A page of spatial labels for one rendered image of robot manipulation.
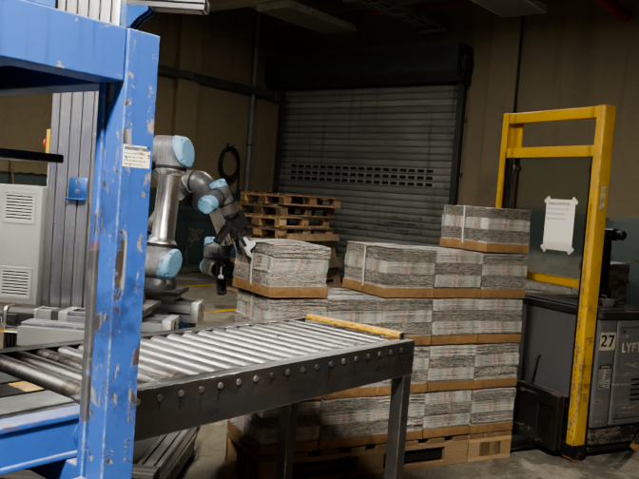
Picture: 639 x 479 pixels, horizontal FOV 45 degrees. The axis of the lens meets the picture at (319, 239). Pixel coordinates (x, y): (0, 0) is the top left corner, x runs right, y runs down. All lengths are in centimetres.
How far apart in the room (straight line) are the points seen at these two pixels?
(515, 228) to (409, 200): 718
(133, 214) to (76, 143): 172
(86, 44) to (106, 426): 70
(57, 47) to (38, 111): 878
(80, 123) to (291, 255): 101
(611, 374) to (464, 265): 110
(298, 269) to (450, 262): 84
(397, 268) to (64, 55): 244
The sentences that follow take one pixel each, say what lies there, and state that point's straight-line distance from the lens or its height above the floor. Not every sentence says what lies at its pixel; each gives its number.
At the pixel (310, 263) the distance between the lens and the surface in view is 332.
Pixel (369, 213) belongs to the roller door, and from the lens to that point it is 1150.
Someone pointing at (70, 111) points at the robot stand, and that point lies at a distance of 321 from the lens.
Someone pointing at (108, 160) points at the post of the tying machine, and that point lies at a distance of 148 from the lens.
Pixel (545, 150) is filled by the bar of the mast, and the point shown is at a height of 163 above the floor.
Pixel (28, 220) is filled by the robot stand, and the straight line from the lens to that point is 320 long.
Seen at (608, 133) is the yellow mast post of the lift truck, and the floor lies 171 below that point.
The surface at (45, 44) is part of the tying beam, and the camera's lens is 138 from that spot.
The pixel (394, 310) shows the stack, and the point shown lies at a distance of 359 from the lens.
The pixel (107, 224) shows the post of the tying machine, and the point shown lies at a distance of 148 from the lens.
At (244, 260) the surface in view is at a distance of 346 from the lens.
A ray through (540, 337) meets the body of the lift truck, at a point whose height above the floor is 57.
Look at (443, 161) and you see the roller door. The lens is 1089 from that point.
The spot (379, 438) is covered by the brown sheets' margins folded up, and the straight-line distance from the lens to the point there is 370.
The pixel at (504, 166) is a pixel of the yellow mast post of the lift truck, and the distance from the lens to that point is 462.
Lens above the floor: 126
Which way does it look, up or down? 3 degrees down
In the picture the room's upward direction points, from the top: 4 degrees clockwise
